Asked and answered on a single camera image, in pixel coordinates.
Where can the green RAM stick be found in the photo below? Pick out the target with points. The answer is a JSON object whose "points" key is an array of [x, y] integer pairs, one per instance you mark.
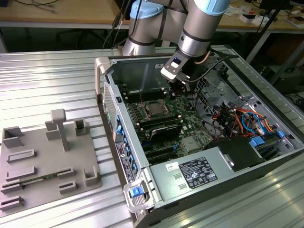
{"points": [[50, 176]]}

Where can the white wrist camera black mount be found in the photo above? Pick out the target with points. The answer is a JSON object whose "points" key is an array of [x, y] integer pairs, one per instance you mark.
{"points": [[172, 69]]}

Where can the blue case latch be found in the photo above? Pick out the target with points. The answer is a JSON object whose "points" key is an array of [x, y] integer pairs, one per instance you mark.
{"points": [[135, 192]]}

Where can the metal drive cage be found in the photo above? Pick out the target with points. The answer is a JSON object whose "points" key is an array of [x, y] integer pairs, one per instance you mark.
{"points": [[213, 95]]}

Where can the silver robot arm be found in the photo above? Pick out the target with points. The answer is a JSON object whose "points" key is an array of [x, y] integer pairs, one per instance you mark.
{"points": [[197, 31]]}

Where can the small CPU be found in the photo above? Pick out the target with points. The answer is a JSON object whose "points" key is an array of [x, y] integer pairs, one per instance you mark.
{"points": [[154, 108]]}

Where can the wooden desk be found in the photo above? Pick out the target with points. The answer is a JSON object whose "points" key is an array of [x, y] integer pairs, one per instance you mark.
{"points": [[71, 12]]}

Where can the small white box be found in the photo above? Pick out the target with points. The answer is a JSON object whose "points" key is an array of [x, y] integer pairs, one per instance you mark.
{"points": [[247, 20]]}

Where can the black fan shroud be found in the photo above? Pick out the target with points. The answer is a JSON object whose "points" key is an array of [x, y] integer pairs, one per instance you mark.
{"points": [[237, 152]]}

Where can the black graphics card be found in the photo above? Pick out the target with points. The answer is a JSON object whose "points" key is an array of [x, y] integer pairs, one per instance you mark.
{"points": [[166, 134]]}

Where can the open grey PC case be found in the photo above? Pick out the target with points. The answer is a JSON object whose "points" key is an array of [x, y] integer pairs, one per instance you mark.
{"points": [[139, 152]]}

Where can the black RAM stick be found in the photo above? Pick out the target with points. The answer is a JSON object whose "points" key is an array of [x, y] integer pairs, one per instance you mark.
{"points": [[169, 118], [166, 124]]}

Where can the silver chipset heatsink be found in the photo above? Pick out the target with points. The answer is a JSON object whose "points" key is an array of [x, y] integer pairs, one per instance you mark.
{"points": [[190, 143]]}

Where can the small blue clip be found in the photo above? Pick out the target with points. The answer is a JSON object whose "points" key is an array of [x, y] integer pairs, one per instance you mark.
{"points": [[280, 134]]}

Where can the green motherboard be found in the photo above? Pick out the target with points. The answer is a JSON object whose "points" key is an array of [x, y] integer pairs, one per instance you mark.
{"points": [[190, 123]]}

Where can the grey power supply unit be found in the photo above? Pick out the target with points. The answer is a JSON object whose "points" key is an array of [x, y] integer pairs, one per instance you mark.
{"points": [[166, 180]]}

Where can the grey parts rack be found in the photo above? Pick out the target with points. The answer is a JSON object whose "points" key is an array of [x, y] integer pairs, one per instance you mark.
{"points": [[47, 154]]}

